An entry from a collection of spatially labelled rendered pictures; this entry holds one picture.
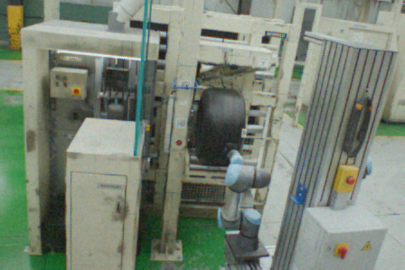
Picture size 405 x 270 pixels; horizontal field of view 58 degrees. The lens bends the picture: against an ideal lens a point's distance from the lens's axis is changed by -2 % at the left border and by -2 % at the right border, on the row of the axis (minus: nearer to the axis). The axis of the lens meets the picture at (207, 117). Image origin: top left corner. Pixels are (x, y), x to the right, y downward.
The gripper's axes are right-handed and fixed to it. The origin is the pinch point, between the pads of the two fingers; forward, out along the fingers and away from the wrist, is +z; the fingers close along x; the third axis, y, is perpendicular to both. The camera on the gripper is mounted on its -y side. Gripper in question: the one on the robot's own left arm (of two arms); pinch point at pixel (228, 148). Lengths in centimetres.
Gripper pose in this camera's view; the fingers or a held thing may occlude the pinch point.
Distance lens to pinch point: 263.7
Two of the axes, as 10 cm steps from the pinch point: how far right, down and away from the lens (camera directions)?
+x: -9.9, -0.9, -1.4
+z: -1.2, -2.2, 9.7
